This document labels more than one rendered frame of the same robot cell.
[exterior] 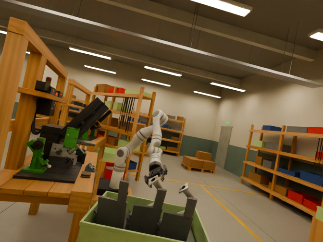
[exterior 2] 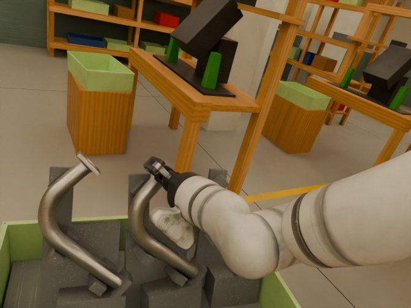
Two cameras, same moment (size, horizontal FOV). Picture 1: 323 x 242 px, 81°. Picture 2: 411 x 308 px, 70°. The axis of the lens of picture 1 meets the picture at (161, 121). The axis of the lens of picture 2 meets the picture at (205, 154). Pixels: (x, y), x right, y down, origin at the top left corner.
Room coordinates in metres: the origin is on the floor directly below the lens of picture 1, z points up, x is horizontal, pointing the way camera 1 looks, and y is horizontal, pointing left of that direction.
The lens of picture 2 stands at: (1.48, -0.21, 1.50)
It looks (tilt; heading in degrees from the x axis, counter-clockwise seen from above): 27 degrees down; 152
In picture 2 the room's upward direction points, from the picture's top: 15 degrees clockwise
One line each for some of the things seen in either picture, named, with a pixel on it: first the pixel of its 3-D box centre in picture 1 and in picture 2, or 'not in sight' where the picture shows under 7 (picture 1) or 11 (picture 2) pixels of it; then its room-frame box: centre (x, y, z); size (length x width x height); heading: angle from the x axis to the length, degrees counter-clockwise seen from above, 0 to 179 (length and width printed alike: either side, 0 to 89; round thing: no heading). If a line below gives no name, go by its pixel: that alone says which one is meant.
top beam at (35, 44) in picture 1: (49, 59); not in sight; (1.88, 1.22, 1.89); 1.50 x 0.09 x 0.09; 17
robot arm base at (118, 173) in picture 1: (117, 176); not in sight; (1.55, 0.26, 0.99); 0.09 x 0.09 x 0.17; 12
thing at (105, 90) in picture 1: (113, 126); not in sight; (5.37, 1.32, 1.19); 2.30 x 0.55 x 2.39; 49
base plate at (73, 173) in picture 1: (60, 162); not in sight; (1.97, 0.94, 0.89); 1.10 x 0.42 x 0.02; 17
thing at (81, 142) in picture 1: (76, 141); not in sight; (2.08, 0.86, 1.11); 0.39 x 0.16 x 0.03; 107
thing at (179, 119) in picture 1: (155, 131); not in sight; (10.67, 0.25, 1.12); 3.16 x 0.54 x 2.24; 99
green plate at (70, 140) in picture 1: (71, 137); not in sight; (1.92, 0.85, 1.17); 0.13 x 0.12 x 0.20; 17
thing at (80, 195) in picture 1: (88, 171); not in sight; (2.05, 0.67, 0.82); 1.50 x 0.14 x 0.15; 17
